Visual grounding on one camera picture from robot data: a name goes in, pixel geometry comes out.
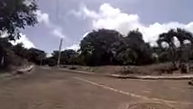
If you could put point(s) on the row of trees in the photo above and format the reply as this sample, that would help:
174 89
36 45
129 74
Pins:
105 46

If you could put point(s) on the pole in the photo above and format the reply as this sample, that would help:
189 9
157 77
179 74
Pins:
60 52

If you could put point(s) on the earth slope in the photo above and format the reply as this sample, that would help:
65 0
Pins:
143 69

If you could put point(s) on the brown paved road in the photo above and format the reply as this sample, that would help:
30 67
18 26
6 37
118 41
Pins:
64 94

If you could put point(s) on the pale concrete kerb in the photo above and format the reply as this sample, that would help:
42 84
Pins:
156 76

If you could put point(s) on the dirt verge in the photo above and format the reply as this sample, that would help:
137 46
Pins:
13 60

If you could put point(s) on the rock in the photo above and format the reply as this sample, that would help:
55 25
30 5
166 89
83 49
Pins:
192 82

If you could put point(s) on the large dark tree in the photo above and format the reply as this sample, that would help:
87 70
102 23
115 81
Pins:
8 9

